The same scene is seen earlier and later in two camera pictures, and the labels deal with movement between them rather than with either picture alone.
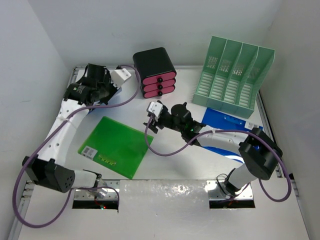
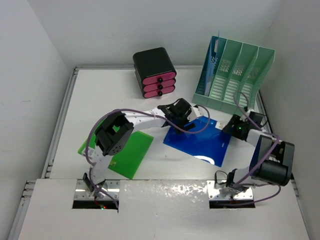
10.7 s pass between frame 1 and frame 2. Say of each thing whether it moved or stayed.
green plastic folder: stayed
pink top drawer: stayed
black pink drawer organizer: stayed
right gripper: moved
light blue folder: moved
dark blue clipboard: moved
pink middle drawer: stayed
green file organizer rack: stayed
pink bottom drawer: stayed
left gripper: moved
